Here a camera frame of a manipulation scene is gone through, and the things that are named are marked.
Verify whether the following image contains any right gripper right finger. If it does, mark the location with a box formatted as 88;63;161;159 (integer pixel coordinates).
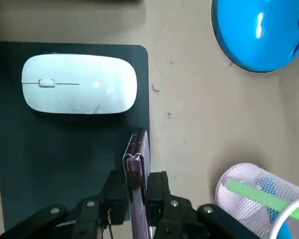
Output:
146;170;264;239

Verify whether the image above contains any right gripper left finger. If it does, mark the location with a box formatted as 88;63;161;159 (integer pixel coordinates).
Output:
0;170;130;239

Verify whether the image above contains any black mouse pad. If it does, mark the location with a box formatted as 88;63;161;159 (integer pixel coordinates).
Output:
0;41;150;232

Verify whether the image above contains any white computer mouse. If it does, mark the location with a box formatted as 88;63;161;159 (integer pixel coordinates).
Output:
21;53;138;116

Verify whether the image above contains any green pen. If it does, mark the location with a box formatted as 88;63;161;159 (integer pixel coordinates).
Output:
226;180;299;220

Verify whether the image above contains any blue pen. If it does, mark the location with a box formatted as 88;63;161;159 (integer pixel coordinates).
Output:
258;175;294;239

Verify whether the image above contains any blue desk lamp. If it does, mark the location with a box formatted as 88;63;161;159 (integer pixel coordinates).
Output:
211;0;299;73

